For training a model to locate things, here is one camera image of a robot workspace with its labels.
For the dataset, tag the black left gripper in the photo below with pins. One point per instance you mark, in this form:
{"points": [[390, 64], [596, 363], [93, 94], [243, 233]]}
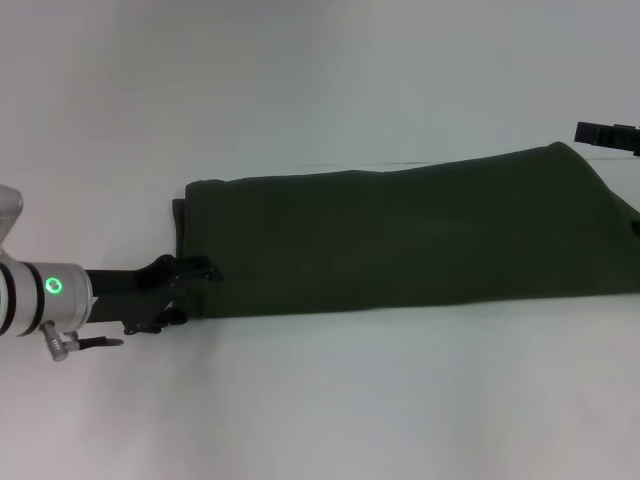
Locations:
{"points": [[130, 295]]}

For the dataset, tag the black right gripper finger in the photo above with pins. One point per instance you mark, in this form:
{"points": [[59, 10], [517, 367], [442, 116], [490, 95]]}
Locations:
{"points": [[605, 136]]}

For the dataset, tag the dark green t-shirt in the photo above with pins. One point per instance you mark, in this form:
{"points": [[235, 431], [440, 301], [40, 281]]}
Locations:
{"points": [[400, 235]]}

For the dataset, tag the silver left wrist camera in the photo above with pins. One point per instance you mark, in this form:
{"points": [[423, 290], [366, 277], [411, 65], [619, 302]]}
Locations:
{"points": [[10, 215]]}

